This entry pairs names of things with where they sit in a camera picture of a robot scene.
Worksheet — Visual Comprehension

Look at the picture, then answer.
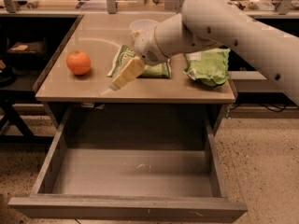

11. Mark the white bowl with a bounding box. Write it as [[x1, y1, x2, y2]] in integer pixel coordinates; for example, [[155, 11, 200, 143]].
[[129, 19, 158, 32]]

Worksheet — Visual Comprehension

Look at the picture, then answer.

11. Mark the grey cabinet counter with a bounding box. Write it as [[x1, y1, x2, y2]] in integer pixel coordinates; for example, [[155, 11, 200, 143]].
[[32, 13, 237, 133]]

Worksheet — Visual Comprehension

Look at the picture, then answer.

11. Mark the orange fruit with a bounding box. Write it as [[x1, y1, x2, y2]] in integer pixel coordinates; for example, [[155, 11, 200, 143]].
[[66, 50, 92, 76]]

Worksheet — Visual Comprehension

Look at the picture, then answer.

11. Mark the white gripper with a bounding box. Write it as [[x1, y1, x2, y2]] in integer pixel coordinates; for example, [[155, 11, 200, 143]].
[[108, 28, 168, 91]]

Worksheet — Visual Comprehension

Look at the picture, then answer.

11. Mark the dark green chip bag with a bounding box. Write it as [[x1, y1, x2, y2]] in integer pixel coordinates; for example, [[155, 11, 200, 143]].
[[107, 45, 171, 79]]

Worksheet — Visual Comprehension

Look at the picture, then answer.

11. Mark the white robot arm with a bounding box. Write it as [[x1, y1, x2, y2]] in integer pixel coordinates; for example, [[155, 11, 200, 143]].
[[109, 0, 299, 105]]

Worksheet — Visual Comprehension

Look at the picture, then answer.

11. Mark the grey open drawer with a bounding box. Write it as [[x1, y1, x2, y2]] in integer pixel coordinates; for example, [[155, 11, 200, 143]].
[[8, 104, 247, 223]]

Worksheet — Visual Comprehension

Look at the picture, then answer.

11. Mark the dark box left shelf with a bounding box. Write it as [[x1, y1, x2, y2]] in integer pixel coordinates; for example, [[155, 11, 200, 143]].
[[6, 41, 47, 70]]

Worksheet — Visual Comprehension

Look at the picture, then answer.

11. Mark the light green chip bag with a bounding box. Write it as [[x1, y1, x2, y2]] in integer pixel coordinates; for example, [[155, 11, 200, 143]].
[[184, 49, 230, 87]]

